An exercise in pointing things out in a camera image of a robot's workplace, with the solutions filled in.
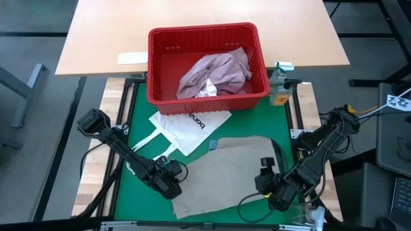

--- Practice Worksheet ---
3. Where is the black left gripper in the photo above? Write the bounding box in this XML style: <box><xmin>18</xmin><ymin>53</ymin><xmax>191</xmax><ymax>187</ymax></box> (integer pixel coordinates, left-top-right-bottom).
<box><xmin>150</xmin><ymin>156</ymin><xmax>189</xmax><ymax>200</ymax></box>

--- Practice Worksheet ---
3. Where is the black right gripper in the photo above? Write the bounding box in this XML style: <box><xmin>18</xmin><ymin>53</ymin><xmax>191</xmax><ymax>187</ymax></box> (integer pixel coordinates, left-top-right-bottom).
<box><xmin>254</xmin><ymin>157</ymin><xmax>319</xmax><ymax>212</ymax></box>

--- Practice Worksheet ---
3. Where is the beige grey garment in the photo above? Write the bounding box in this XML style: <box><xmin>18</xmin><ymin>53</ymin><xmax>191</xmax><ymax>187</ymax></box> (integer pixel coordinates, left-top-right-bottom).
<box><xmin>171</xmin><ymin>136</ymin><xmax>286</xmax><ymax>220</ymax></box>

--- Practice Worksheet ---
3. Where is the red plastic laundry basket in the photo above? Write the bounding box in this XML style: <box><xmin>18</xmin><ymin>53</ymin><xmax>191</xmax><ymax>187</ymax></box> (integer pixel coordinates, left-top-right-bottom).
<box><xmin>146</xmin><ymin>22</ymin><xmax>271</xmax><ymax>116</ymax></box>

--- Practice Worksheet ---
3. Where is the green table mat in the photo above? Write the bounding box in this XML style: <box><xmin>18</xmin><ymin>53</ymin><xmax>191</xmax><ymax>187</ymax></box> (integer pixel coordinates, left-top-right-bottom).
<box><xmin>114</xmin><ymin>82</ymin><xmax>301</xmax><ymax>225</ymax></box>

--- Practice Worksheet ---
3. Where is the clear spray bottle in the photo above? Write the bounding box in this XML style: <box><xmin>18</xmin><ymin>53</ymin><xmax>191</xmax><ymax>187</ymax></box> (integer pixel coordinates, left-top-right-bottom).
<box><xmin>298</xmin><ymin>205</ymin><xmax>328</xmax><ymax>230</ymax></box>

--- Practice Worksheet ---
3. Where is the white tote bag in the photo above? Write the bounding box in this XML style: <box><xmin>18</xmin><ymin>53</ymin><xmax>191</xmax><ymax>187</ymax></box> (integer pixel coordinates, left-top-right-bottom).
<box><xmin>127</xmin><ymin>110</ymin><xmax>232</xmax><ymax>176</ymax></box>

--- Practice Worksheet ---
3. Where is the spray bottle with green label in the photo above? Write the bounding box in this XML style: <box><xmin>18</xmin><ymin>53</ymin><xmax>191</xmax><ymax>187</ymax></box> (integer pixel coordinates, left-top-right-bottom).
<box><xmin>265</xmin><ymin>61</ymin><xmax>295</xmax><ymax>97</ymax></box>

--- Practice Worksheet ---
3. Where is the white garment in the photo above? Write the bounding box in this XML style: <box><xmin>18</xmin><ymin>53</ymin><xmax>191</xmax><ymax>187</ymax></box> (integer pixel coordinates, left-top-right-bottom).
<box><xmin>195</xmin><ymin>78</ymin><xmax>218</xmax><ymax>98</ymax></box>

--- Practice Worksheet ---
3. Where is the black round object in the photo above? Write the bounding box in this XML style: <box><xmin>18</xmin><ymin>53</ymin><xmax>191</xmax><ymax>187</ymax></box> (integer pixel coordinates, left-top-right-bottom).
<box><xmin>375</xmin><ymin>217</ymin><xmax>398</xmax><ymax>231</ymax></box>

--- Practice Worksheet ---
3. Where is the pink garment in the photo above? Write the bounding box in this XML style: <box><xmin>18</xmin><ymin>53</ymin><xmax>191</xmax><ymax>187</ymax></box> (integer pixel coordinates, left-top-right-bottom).
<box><xmin>176</xmin><ymin>47</ymin><xmax>253</xmax><ymax>99</ymax></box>

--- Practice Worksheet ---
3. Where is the white rod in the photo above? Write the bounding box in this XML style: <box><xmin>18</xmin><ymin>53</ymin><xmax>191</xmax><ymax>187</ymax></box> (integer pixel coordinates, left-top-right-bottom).
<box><xmin>359</xmin><ymin>88</ymin><xmax>411</xmax><ymax>119</ymax></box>

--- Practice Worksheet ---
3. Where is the grey keyboard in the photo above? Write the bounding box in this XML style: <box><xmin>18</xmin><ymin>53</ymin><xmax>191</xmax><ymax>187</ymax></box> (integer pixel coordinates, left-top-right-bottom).
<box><xmin>390</xmin><ymin>176</ymin><xmax>411</xmax><ymax>222</ymax></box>

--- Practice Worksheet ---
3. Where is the black desk leg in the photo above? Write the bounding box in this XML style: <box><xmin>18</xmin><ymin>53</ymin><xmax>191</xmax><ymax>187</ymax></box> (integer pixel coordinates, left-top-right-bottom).
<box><xmin>348</xmin><ymin>0</ymin><xmax>411</xmax><ymax>87</ymax></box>

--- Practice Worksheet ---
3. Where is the white marker tag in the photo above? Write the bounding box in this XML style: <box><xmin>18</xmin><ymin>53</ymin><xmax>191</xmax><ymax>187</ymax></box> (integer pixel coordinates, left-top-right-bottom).
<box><xmin>386</xmin><ymin>94</ymin><xmax>411</xmax><ymax>112</ymax></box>

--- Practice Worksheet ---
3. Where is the light wooden desk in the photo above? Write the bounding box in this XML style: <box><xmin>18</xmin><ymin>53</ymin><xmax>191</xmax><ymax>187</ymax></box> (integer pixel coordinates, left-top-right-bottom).
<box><xmin>54</xmin><ymin>0</ymin><xmax>351</xmax><ymax>77</ymax></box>

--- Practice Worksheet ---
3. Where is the grey desk leg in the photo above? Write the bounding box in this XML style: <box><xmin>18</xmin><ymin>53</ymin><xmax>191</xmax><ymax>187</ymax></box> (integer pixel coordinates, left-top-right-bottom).
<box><xmin>0</xmin><ymin>63</ymin><xmax>48</xmax><ymax>129</ymax></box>

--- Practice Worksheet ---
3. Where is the black cable bundle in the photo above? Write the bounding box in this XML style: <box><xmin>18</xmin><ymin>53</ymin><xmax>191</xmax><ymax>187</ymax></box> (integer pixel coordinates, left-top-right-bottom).
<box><xmin>320</xmin><ymin>107</ymin><xmax>356</xmax><ymax>155</ymax></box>

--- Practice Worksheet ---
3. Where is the yellow cable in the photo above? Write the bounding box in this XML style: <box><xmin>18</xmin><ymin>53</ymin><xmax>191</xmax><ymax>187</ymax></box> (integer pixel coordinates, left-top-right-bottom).
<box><xmin>348</xmin><ymin>105</ymin><xmax>380</xmax><ymax>116</ymax></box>

